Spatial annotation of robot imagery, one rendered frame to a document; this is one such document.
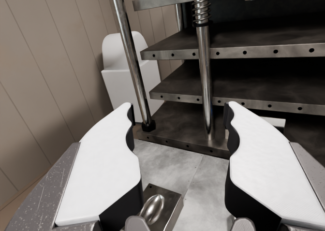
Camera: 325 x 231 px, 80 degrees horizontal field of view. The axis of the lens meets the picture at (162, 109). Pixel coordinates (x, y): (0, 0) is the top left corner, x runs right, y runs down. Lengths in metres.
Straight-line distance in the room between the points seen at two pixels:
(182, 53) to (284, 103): 0.52
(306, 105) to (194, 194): 0.60
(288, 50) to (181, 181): 0.69
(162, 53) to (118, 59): 1.56
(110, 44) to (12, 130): 1.43
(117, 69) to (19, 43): 1.03
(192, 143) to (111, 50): 1.81
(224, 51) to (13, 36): 2.09
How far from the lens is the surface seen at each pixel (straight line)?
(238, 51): 0.94
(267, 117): 1.05
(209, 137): 1.15
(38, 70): 2.60
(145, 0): 1.10
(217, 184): 0.92
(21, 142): 2.59
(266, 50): 0.93
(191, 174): 0.96
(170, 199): 0.80
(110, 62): 2.67
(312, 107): 1.03
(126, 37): 1.09
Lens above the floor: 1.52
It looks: 29 degrees down
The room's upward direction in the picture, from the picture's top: 11 degrees counter-clockwise
